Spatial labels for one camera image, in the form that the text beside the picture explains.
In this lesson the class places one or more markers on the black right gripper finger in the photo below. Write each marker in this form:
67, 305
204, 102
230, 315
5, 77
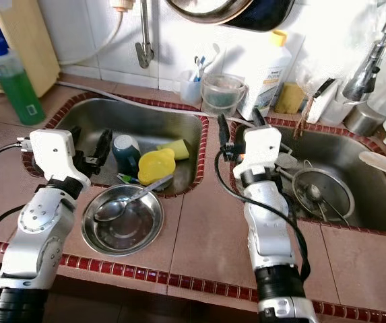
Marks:
223, 129
259, 119

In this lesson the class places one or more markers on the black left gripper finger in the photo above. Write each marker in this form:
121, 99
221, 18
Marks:
104, 145

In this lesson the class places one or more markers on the dark teal mug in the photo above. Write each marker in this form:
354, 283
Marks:
125, 158

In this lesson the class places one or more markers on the large steel spoon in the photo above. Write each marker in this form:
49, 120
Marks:
108, 210

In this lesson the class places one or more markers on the round steel bowl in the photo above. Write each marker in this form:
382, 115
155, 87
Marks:
132, 232

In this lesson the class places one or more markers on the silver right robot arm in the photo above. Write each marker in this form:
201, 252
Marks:
273, 235

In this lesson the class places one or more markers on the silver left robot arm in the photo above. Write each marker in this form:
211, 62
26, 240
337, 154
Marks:
34, 249

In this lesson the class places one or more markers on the chrome kitchen faucet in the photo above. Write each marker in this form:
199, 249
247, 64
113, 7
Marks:
364, 77

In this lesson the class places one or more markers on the white detergent bottle yellow cap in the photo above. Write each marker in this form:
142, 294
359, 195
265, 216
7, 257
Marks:
263, 94

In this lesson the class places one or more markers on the steel sink basin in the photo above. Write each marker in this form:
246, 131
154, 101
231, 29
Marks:
374, 202
91, 121

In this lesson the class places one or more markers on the clear plastic bucket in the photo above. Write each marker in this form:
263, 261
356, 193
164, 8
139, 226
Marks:
223, 101

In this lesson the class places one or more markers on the yellow dish sponge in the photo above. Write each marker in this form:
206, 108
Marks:
290, 99

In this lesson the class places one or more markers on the brown hanging brush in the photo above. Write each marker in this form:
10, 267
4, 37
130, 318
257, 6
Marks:
304, 121

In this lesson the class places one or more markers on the translucent toothbrush cup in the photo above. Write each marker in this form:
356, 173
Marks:
190, 91

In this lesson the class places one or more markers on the yellow green scrub sponge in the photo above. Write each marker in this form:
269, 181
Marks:
176, 148

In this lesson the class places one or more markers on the white black-edged utensil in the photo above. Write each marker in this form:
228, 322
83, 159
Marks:
323, 104

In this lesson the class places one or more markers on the translucent white plastic container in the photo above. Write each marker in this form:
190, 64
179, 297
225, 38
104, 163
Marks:
335, 113

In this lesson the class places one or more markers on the green dish soap bottle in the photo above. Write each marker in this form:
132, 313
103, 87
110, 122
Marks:
25, 101

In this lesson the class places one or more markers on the small steel spoon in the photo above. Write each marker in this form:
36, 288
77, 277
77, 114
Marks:
314, 194

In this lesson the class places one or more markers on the white curved water tube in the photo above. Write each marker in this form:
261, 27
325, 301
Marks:
104, 50

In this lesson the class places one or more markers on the clear plastic bag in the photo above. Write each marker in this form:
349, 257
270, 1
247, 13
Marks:
327, 47

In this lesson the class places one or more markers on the dark blue hanging pan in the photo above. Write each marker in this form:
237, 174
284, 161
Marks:
270, 17

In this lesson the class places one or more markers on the small steel cup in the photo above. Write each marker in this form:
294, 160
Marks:
363, 121

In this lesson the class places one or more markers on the cream water ionizer appliance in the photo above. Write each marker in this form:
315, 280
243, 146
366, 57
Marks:
38, 54

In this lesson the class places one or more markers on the steel hanging wok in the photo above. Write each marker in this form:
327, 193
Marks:
209, 8

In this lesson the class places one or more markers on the cream tap diverter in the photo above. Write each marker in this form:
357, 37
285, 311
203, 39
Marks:
124, 5

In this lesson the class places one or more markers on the dark brown counter cabinet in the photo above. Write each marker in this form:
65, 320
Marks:
152, 309

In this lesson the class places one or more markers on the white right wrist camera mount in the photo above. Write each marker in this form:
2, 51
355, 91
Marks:
260, 151

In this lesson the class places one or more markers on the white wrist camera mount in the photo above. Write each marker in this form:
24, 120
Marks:
54, 158
260, 151

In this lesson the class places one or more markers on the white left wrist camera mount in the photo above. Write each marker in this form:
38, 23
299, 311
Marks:
54, 158

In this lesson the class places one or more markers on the steel wall tap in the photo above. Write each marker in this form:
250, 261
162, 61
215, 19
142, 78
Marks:
145, 57

